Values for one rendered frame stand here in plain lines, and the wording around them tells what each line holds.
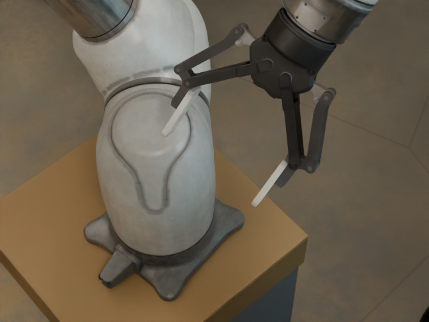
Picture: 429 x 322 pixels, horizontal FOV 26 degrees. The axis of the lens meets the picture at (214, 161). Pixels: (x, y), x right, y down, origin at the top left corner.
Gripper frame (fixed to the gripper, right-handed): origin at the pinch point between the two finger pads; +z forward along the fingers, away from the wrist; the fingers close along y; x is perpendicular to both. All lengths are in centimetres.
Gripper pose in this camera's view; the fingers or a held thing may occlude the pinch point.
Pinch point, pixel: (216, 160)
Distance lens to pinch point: 111.2
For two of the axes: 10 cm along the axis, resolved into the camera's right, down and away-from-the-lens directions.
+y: 7.9, 6.0, -0.9
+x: 3.3, -3.0, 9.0
